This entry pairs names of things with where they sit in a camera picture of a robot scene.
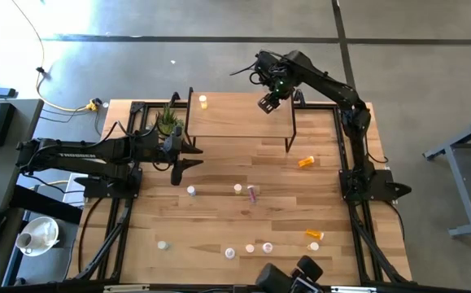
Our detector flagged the white box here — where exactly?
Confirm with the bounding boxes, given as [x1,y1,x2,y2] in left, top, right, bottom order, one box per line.
[62,173,88,207]

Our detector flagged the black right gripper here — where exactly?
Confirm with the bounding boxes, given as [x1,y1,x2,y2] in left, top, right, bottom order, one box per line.
[258,77,295,116]

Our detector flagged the black aluminium table frame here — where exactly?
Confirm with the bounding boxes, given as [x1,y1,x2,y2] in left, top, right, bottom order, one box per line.
[66,88,415,293]

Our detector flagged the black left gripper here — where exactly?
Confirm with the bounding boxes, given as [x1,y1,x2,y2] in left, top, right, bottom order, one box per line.
[161,125,204,187]

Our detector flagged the gray metal cart frame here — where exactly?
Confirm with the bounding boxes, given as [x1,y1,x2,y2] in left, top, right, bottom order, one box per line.
[421,113,471,239]

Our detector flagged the green succulent in dark pot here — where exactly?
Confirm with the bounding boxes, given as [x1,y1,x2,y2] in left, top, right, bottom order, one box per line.
[153,103,185,138]

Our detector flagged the silver metal bracket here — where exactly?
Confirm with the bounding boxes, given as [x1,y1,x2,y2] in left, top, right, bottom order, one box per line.
[103,284,150,292]
[331,286,377,293]

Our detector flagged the black flat panel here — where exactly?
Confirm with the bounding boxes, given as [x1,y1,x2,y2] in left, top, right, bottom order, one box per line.
[11,185,85,225]

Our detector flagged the gray side cart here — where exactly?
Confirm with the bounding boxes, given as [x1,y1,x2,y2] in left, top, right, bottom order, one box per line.
[1,209,80,288]

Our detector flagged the yellow floor cable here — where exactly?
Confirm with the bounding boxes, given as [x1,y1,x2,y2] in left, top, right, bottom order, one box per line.
[11,0,94,113]

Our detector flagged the wooden shelf black metal legs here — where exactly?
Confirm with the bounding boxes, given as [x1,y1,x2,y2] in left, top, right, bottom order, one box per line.
[184,86,298,154]

